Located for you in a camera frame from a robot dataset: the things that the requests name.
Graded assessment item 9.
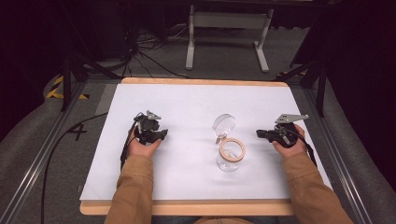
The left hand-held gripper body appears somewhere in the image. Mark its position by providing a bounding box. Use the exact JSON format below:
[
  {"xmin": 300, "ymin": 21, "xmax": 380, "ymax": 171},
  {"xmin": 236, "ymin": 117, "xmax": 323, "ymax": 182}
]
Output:
[{"xmin": 134, "ymin": 110, "xmax": 163, "ymax": 146}]

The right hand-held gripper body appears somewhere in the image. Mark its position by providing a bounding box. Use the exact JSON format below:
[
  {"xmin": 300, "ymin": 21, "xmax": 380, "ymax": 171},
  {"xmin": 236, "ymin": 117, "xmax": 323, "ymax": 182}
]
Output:
[{"xmin": 273, "ymin": 113, "xmax": 310, "ymax": 149}]

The person's right hand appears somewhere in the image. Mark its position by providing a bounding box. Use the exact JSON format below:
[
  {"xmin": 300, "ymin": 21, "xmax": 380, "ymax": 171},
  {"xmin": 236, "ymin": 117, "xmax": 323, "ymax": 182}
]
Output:
[{"xmin": 272, "ymin": 123, "xmax": 308, "ymax": 159}]

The person's left hand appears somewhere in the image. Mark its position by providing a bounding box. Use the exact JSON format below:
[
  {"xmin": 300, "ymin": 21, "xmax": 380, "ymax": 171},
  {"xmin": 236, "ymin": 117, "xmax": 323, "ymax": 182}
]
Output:
[{"xmin": 127, "ymin": 127, "xmax": 163, "ymax": 159}]

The white table mat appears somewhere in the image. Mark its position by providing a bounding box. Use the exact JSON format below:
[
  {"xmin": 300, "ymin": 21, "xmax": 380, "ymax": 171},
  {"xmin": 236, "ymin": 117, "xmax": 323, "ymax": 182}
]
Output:
[{"xmin": 79, "ymin": 82, "xmax": 332, "ymax": 202}]

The clear glass jar hinged lid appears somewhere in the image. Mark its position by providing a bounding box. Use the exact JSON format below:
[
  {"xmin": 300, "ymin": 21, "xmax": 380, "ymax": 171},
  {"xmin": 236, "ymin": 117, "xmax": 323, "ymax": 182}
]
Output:
[{"xmin": 212, "ymin": 113, "xmax": 247, "ymax": 173}]

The black tripod stand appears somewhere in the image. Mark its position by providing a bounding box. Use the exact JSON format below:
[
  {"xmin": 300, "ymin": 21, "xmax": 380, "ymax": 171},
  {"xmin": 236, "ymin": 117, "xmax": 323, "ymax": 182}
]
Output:
[
  {"xmin": 59, "ymin": 50, "xmax": 123, "ymax": 113},
  {"xmin": 273, "ymin": 57, "xmax": 330, "ymax": 119}
]

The yellow black floor tape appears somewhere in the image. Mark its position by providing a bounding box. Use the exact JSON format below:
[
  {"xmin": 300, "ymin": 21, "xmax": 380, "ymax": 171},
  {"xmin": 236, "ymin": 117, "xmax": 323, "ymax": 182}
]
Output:
[{"xmin": 45, "ymin": 75, "xmax": 91, "ymax": 101}]

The white metal stand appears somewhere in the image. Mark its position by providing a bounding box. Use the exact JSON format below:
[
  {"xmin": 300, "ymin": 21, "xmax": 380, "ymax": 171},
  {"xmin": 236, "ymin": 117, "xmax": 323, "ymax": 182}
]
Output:
[{"xmin": 185, "ymin": 4, "xmax": 276, "ymax": 74}]

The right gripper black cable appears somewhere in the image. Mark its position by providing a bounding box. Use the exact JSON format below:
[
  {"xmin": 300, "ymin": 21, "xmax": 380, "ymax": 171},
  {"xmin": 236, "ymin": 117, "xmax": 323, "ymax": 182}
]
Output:
[{"xmin": 291, "ymin": 130, "xmax": 318, "ymax": 168}]

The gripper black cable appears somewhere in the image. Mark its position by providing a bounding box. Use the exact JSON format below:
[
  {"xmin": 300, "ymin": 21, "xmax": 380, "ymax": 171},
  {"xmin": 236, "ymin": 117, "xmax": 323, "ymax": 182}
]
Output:
[
  {"xmin": 291, "ymin": 130, "xmax": 318, "ymax": 168},
  {"xmin": 120, "ymin": 120, "xmax": 138, "ymax": 171}
]

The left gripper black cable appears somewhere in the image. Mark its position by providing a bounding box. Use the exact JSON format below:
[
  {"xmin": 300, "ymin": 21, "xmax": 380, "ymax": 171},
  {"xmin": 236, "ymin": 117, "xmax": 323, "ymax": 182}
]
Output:
[{"xmin": 120, "ymin": 120, "xmax": 138, "ymax": 171}]

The aluminium floor rail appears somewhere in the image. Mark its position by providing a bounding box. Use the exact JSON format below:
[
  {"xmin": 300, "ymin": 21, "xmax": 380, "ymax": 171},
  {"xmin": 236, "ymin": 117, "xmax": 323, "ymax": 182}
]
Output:
[
  {"xmin": 0, "ymin": 81, "xmax": 89, "ymax": 224},
  {"xmin": 303, "ymin": 88, "xmax": 375, "ymax": 224}
]

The bundle of black cables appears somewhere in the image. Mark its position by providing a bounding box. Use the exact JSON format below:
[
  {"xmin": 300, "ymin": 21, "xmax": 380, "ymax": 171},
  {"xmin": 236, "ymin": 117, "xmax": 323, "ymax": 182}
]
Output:
[{"xmin": 120, "ymin": 21, "xmax": 192, "ymax": 80}]

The long black floor cable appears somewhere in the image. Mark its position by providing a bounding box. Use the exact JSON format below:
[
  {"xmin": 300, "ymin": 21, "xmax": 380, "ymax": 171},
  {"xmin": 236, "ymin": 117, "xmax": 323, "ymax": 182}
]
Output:
[{"xmin": 39, "ymin": 111, "xmax": 109, "ymax": 224}]

